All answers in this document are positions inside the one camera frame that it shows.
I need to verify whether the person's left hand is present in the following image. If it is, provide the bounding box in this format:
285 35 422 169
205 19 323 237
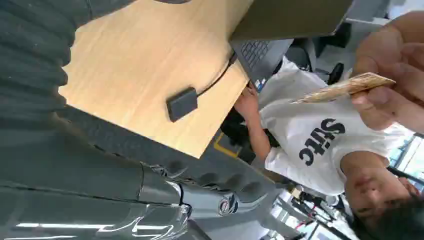
233 82 261 121

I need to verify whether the person's right hand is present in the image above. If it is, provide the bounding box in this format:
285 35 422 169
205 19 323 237
350 11 424 134

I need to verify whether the person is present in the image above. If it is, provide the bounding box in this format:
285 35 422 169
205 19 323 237
219 10 424 240

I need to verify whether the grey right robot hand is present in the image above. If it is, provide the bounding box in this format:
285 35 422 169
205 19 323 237
0 106 276 240

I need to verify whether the black adapter cable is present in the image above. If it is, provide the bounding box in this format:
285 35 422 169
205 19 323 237
196 52 238 98

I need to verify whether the grey laptop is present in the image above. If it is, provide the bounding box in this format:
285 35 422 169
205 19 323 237
228 0 354 94

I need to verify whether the black power adapter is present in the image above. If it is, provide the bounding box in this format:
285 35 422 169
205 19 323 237
165 86 199 124

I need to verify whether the ribbed grey right arm sleeve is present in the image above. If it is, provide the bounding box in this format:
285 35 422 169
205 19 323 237
0 0 137 117

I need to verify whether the black office chair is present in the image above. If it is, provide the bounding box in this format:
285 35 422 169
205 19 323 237
285 21 353 86

